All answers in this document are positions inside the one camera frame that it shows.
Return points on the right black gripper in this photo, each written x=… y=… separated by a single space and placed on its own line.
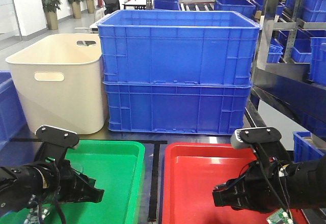
x=250 y=191

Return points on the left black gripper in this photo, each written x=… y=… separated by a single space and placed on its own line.
x=76 y=187

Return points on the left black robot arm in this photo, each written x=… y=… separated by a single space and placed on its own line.
x=44 y=182

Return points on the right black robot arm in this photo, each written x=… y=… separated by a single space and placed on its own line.
x=298 y=185

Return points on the green plastic tray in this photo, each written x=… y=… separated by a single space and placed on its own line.
x=118 y=168

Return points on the blue bin lower right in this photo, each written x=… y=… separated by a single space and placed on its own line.
x=304 y=148

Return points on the blue bin left edge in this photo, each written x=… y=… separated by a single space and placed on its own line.
x=12 y=116

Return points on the red plastic tray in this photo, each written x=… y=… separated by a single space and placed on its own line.
x=191 y=171

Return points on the lower stacked blue crate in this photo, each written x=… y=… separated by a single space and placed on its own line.
x=180 y=109

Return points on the stacked blue crate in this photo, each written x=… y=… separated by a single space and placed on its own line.
x=180 y=109
x=182 y=47

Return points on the cream plastic basket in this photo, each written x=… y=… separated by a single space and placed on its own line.
x=59 y=82

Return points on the stainless steel shelving rack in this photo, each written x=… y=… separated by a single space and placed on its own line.
x=285 y=86

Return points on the upper stacked blue crate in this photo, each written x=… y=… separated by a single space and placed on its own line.
x=182 y=47

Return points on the potted plant left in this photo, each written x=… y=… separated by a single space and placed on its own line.
x=50 y=8

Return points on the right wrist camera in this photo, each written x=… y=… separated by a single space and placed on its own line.
x=264 y=141

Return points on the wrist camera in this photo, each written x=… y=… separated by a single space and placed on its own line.
x=55 y=143
x=264 y=141

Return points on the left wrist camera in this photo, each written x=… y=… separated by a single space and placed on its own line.
x=55 y=143

